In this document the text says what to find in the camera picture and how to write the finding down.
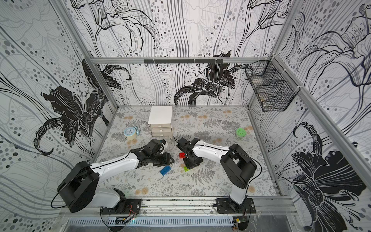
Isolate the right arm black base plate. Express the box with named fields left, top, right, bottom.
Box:
left=213, top=198, right=256, bottom=214

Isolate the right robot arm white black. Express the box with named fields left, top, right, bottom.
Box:
left=177, top=138, right=258, bottom=206

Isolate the white slotted cable duct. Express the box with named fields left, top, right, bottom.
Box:
left=68, top=216, right=233, bottom=227

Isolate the aluminium front rail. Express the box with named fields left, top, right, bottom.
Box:
left=59, top=196, right=299, bottom=217

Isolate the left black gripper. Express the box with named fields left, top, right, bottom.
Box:
left=149, top=153, right=176, bottom=167

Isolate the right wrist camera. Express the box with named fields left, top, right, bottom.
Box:
left=176, top=138, right=198, bottom=154

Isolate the small blue alarm clock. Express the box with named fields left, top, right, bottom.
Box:
left=124, top=127, right=141, bottom=141

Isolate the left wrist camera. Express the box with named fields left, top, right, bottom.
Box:
left=143, top=139, right=167, bottom=157

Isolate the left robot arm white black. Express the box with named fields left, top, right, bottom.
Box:
left=57, top=148, right=174, bottom=213

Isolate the blue lego brick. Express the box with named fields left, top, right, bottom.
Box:
left=160, top=165, right=172, bottom=177

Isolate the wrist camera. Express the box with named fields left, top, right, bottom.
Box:
left=176, top=138, right=198, bottom=154
left=143, top=139, right=167, bottom=157

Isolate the black wall hook bar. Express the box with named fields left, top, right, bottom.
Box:
left=144, top=59, right=224, bottom=64

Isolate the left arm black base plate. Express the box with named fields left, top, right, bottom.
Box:
left=101, top=199, right=142, bottom=215

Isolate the white drawer cabinet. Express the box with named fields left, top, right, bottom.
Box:
left=148, top=106, right=173, bottom=137

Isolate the black wire basket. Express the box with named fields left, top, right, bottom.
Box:
left=244, top=58, right=296, bottom=112

